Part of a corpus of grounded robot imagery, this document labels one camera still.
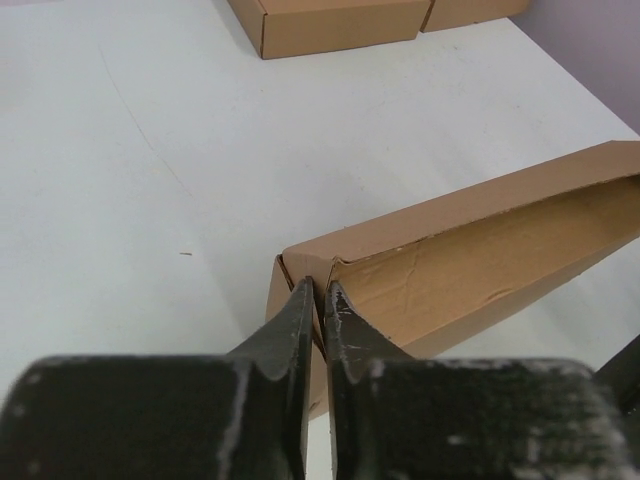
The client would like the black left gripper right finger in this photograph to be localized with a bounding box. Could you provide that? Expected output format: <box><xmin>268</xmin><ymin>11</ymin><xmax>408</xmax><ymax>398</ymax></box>
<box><xmin>323</xmin><ymin>283</ymin><xmax>635</xmax><ymax>479</ymax></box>

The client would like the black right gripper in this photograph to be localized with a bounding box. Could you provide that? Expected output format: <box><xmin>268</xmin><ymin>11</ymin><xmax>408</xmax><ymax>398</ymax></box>
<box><xmin>594</xmin><ymin>336</ymin><xmax>640</xmax><ymax>415</ymax></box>

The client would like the cardboard box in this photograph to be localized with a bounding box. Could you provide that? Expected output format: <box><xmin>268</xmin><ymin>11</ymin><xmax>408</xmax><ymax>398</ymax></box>
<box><xmin>263</xmin><ymin>139</ymin><xmax>640</xmax><ymax>421</ymax></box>
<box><xmin>420</xmin><ymin>0</ymin><xmax>530</xmax><ymax>33</ymax></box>
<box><xmin>229</xmin><ymin>0</ymin><xmax>430</xmax><ymax>60</ymax></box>

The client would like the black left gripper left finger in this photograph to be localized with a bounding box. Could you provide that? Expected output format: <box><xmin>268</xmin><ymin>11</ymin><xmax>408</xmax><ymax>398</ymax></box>
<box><xmin>1</xmin><ymin>279</ymin><xmax>314</xmax><ymax>479</ymax></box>

